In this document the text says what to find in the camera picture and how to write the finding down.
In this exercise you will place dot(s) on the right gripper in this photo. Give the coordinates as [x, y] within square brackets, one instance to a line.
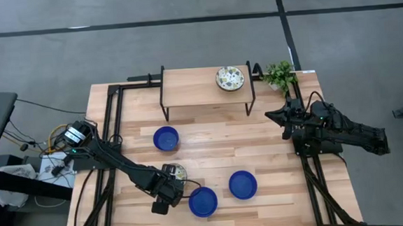
[296, 116]

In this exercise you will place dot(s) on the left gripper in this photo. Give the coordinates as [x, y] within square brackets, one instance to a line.
[167, 190]

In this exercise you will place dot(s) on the yellow-grey patterned ceramic bowl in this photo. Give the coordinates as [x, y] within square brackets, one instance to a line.
[230, 78]
[181, 172]

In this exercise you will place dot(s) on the blue plastic mini bowl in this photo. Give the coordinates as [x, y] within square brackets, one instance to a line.
[205, 203]
[166, 138]
[242, 184]

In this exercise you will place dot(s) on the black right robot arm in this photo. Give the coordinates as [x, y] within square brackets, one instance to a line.
[357, 135]

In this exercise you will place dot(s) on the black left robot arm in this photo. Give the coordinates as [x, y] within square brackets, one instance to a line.
[120, 163]

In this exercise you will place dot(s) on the small green potted plant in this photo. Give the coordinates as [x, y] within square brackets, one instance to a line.
[280, 76]

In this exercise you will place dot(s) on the white sticker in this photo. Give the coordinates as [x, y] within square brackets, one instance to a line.
[308, 71]

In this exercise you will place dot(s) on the wooden shelf with black legs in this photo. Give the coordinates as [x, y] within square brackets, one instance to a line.
[189, 89]

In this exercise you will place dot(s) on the white power strip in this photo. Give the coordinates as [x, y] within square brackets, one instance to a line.
[45, 168]

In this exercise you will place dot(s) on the black metal floor beam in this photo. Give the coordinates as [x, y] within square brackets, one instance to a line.
[27, 185]

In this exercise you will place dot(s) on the small black adapter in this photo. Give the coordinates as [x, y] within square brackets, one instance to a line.
[23, 147]

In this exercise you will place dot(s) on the white plastic bag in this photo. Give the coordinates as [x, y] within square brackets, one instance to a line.
[10, 198]

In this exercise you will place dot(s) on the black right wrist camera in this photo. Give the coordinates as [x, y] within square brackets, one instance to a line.
[287, 133]

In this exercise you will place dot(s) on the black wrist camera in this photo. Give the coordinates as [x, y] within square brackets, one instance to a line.
[160, 207]
[287, 133]

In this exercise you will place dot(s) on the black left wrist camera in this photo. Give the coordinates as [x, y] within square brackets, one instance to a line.
[160, 207]

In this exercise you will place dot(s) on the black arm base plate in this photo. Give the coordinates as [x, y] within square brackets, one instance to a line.
[330, 150]
[83, 164]

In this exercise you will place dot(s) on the black aluminium rig frame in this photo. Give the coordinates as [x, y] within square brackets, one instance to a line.
[133, 85]

